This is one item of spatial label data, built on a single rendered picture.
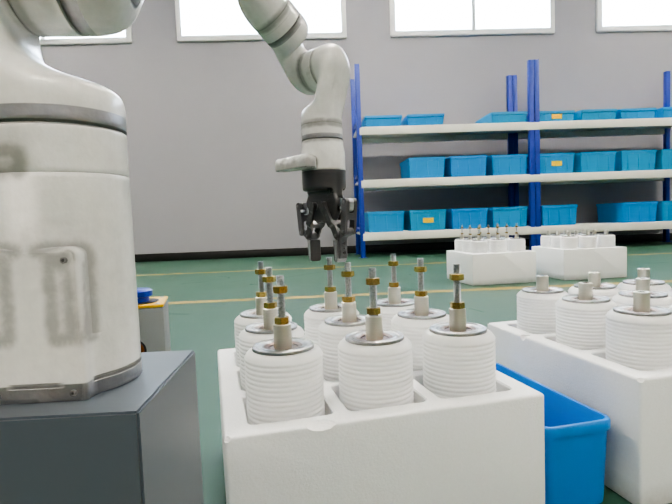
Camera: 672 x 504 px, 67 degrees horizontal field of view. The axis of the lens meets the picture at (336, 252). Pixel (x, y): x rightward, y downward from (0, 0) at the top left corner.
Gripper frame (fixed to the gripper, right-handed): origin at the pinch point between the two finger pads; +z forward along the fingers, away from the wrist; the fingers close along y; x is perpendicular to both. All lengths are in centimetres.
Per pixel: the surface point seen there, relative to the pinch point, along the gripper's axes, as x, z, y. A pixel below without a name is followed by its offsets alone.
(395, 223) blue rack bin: -329, -3, 287
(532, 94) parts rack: -438, -128, 194
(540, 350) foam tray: -27.1, 18.2, -24.0
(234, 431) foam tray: 29.3, 16.9, -18.6
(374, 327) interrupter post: 10.9, 8.2, -22.0
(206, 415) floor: 9.0, 34.4, 31.7
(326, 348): 9.7, 12.9, -10.7
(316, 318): 4.1, 10.4, -1.5
